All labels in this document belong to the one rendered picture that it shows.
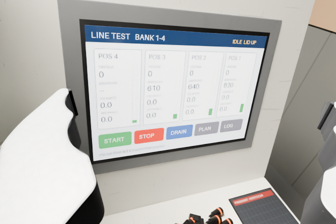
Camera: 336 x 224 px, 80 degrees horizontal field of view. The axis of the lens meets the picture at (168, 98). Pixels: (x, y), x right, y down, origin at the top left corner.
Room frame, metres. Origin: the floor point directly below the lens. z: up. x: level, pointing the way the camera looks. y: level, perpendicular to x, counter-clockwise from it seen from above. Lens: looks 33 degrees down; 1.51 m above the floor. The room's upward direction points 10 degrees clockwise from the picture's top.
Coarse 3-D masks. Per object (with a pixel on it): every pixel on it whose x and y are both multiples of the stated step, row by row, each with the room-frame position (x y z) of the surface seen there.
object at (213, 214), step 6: (216, 210) 0.30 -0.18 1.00; (222, 210) 0.30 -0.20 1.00; (192, 216) 0.27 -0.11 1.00; (198, 216) 0.28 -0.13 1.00; (210, 216) 0.28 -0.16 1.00; (216, 216) 0.27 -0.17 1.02; (186, 222) 0.25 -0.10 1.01; (192, 222) 0.26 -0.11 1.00; (198, 222) 0.26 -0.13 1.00; (204, 222) 0.27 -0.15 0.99; (210, 222) 0.26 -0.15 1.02; (216, 222) 0.26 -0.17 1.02; (222, 222) 0.27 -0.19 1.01; (228, 222) 0.27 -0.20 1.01
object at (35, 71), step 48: (0, 0) 0.30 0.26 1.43; (48, 0) 0.32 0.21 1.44; (144, 0) 0.39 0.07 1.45; (192, 0) 0.43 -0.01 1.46; (240, 0) 0.48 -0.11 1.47; (288, 0) 0.54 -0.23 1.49; (0, 48) 0.28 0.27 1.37; (48, 48) 0.31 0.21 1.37; (288, 48) 0.53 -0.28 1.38; (0, 96) 0.26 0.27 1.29; (48, 96) 0.28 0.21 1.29; (0, 144) 0.23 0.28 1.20; (144, 192) 0.30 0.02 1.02; (192, 192) 0.35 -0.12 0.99
